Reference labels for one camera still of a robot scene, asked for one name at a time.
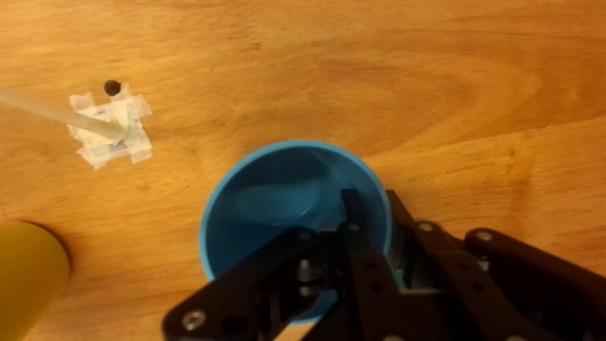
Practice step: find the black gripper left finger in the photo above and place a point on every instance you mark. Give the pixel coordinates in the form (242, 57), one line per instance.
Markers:
(253, 296)

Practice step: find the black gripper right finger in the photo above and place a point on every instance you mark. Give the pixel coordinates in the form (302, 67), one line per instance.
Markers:
(505, 290)

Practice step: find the blue plastic cup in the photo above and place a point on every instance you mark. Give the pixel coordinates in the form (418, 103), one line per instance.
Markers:
(272, 201)

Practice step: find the yellow plastic cup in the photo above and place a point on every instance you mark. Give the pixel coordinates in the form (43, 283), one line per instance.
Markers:
(30, 277)

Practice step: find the white tape patch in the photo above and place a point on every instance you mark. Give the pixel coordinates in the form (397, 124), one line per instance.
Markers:
(120, 143)

